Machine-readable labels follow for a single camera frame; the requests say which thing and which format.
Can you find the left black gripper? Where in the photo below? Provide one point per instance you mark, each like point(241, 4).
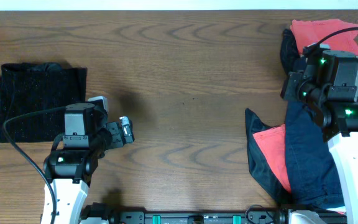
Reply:
point(117, 139)

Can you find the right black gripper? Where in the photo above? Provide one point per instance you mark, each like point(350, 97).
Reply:
point(292, 79)

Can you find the navy blue denim shorts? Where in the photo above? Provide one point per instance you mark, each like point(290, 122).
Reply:
point(311, 169)

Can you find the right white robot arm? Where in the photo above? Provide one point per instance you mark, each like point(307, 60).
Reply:
point(328, 86)

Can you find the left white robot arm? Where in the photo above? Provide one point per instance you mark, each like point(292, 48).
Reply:
point(88, 135)

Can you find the red and black garment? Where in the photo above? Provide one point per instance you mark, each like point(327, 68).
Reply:
point(265, 144)

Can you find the folded black sparkly garment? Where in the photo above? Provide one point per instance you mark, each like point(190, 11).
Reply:
point(28, 87)

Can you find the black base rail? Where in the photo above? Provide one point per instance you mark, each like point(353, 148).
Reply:
point(100, 213)

